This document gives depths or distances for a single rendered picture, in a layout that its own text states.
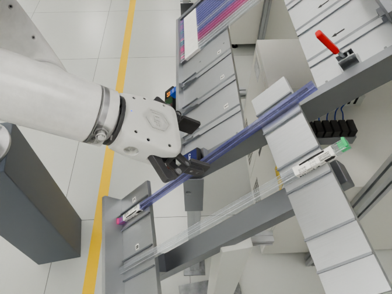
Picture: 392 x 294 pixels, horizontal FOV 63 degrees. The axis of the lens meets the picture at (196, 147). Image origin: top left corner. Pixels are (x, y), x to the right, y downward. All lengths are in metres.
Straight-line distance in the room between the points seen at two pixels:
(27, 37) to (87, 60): 1.89
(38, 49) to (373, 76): 0.56
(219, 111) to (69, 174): 1.12
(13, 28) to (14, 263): 1.29
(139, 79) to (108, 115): 1.74
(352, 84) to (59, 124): 0.50
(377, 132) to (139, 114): 0.87
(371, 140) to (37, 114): 0.97
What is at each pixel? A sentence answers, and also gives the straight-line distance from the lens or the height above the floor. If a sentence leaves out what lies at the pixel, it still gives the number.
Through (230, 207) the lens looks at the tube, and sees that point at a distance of 0.52.
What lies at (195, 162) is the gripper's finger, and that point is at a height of 1.00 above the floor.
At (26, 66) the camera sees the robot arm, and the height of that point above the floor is 1.17.
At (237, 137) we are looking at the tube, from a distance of 0.55.
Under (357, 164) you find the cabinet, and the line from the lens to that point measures 1.06.
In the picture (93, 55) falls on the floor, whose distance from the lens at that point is 2.43.
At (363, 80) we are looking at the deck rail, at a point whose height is 1.02.
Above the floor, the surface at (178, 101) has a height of 0.74.
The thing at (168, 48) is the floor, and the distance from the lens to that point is 2.40.
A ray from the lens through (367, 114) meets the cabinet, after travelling 1.22.
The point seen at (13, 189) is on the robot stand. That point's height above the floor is 0.61.
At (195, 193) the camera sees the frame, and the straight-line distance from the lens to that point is 0.82.
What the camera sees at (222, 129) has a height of 0.81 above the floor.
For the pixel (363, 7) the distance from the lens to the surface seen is 0.77.
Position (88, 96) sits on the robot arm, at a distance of 0.43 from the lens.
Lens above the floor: 1.41
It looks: 53 degrees down
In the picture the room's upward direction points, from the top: straight up
